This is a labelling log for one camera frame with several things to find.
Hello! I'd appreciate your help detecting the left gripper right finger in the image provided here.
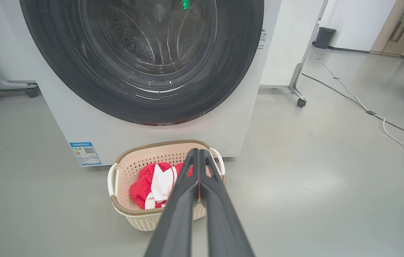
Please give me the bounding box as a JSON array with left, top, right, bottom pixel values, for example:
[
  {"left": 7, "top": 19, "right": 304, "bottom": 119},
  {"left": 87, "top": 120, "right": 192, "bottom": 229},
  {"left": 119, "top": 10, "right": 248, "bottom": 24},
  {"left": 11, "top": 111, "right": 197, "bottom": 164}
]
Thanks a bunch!
[{"left": 199, "top": 149, "right": 256, "bottom": 257}]

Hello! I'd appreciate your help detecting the black floor cable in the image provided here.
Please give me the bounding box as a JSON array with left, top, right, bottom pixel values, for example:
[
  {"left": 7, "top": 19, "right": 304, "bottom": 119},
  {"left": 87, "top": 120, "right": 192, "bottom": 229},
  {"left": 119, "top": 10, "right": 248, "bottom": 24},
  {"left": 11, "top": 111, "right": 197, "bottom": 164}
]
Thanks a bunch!
[{"left": 301, "top": 73, "right": 404, "bottom": 148}]

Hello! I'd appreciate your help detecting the round black glass washer door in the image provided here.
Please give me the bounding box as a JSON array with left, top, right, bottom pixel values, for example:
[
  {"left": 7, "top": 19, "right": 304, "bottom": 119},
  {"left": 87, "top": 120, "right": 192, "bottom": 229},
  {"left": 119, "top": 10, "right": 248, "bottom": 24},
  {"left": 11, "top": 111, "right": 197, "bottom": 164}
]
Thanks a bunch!
[{"left": 19, "top": 0, "right": 265, "bottom": 126}]

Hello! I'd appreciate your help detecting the white floor cable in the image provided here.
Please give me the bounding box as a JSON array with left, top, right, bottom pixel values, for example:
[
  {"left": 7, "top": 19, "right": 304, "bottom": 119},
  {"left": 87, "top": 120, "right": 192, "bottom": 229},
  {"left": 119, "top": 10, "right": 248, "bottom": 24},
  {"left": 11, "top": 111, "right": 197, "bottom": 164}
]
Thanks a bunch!
[{"left": 309, "top": 49, "right": 404, "bottom": 187}]

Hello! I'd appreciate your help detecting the perforated steel washer drum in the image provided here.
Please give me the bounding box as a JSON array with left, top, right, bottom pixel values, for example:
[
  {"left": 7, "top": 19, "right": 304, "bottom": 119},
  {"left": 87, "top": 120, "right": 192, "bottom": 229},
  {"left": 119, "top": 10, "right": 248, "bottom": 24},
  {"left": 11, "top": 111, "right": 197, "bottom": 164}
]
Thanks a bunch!
[{"left": 81, "top": 0, "right": 218, "bottom": 75}]

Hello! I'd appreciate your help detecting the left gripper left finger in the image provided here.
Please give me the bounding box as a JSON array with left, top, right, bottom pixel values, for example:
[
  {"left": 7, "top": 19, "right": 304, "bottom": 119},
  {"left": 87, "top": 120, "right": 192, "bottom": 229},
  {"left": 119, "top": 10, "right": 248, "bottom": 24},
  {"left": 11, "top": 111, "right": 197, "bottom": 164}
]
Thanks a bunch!
[{"left": 144, "top": 148, "right": 200, "bottom": 257}]

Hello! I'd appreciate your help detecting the cream perforated laundry basket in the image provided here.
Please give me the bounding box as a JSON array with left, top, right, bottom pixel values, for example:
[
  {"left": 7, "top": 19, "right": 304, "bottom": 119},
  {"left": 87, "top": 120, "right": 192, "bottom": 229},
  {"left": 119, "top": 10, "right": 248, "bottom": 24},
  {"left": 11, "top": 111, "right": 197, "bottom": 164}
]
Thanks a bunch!
[{"left": 107, "top": 140, "right": 227, "bottom": 232}]

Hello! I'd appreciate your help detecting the round filter cover flap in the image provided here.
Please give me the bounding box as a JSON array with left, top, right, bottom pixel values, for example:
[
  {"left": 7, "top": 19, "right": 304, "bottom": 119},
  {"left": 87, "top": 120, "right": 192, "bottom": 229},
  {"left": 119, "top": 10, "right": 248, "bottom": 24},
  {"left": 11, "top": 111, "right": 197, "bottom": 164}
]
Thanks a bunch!
[{"left": 205, "top": 137, "right": 230, "bottom": 152}]

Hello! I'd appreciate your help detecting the dark waste bin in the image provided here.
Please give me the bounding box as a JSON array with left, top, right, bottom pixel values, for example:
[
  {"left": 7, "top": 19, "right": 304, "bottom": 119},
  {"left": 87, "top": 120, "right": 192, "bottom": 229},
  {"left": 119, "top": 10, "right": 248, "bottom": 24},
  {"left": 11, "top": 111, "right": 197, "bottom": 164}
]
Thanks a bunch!
[{"left": 313, "top": 27, "right": 337, "bottom": 49}]

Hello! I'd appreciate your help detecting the blue energy label sticker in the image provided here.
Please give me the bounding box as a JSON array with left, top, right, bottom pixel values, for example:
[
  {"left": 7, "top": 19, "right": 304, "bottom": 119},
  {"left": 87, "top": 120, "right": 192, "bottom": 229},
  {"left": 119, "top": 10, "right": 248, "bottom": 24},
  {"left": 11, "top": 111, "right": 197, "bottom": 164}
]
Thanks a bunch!
[{"left": 69, "top": 142, "right": 102, "bottom": 166}]

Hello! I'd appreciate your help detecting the red white sports garment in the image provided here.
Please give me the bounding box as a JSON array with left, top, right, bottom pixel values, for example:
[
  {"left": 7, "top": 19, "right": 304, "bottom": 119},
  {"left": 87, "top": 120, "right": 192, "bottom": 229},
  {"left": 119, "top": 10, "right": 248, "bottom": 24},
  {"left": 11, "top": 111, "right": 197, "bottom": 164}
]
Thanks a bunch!
[{"left": 130, "top": 162, "right": 174, "bottom": 210}]

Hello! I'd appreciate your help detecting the brown wooden door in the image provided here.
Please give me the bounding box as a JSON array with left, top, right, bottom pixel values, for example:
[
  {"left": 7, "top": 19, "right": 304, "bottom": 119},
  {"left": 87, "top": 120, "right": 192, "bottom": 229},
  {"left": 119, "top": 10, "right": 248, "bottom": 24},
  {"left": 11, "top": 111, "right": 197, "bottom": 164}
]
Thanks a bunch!
[{"left": 370, "top": 0, "right": 404, "bottom": 57}]

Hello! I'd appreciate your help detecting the white front-load washing machine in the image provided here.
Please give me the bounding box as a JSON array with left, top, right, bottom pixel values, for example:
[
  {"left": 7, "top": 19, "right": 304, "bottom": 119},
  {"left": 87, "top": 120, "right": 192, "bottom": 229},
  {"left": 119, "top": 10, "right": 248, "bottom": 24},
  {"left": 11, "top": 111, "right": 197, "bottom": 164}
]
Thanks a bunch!
[{"left": 0, "top": 0, "right": 283, "bottom": 167}]

